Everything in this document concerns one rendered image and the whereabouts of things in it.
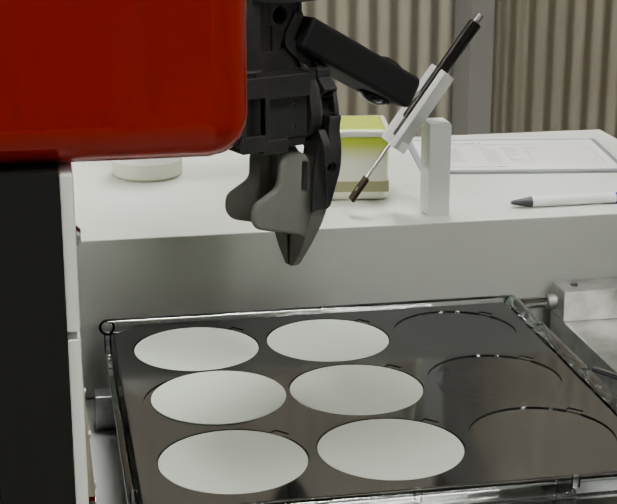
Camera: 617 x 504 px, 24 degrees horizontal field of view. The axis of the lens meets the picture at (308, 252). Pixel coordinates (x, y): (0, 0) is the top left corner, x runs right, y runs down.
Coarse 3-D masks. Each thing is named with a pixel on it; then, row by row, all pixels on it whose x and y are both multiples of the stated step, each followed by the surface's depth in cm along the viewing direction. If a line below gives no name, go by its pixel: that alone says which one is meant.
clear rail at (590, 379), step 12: (516, 300) 128; (516, 312) 126; (528, 312) 125; (528, 324) 123; (540, 324) 122; (540, 336) 120; (552, 336) 119; (552, 348) 118; (564, 348) 116; (564, 360) 115; (576, 360) 114; (576, 372) 112; (588, 372) 111; (588, 384) 110; (600, 384) 109; (600, 396) 108; (612, 396) 107; (612, 408) 106
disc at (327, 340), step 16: (320, 320) 124; (336, 320) 124; (272, 336) 120; (288, 336) 120; (304, 336) 120; (320, 336) 120; (336, 336) 120; (352, 336) 120; (368, 336) 120; (384, 336) 120; (288, 352) 116; (304, 352) 116; (320, 352) 116; (336, 352) 116; (352, 352) 116; (368, 352) 116
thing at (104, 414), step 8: (96, 392) 121; (104, 392) 121; (120, 392) 121; (96, 400) 120; (104, 400) 121; (120, 400) 121; (96, 408) 121; (104, 408) 121; (112, 408) 121; (96, 416) 121; (104, 416) 121; (112, 416) 121; (96, 424) 121; (104, 424) 121; (112, 424) 121
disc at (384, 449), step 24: (336, 432) 101; (360, 432) 101; (384, 432) 101; (408, 432) 101; (432, 432) 101; (336, 456) 98; (360, 456) 98; (384, 456) 98; (408, 456) 98; (432, 456) 98; (456, 456) 98
